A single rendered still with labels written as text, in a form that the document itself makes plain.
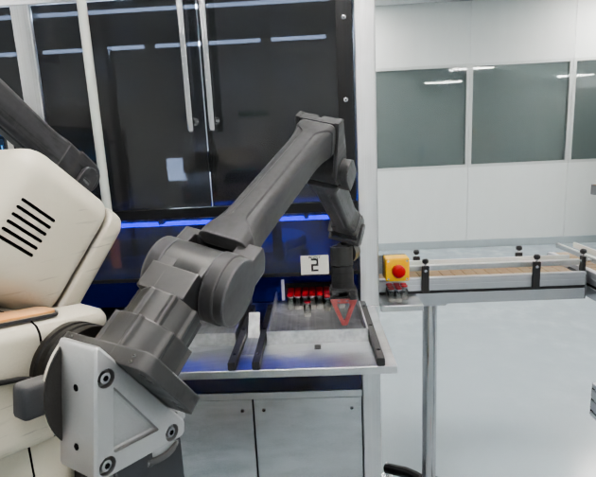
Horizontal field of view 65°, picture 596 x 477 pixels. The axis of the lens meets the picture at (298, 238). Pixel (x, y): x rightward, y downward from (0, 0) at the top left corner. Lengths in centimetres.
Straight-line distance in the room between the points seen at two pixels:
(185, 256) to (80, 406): 17
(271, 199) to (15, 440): 36
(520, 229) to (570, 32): 238
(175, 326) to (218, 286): 6
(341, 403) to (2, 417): 124
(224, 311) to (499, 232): 615
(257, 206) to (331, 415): 115
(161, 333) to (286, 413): 122
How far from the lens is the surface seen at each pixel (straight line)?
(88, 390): 43
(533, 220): 669
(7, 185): 53
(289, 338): 124
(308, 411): 163
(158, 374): 42
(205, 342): 127
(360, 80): 141
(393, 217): 615
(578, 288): 180
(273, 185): 62
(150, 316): 46
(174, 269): 49
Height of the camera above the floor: 138
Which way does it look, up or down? 11 degrees down
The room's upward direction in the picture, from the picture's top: 3 degrees counter-clockwise
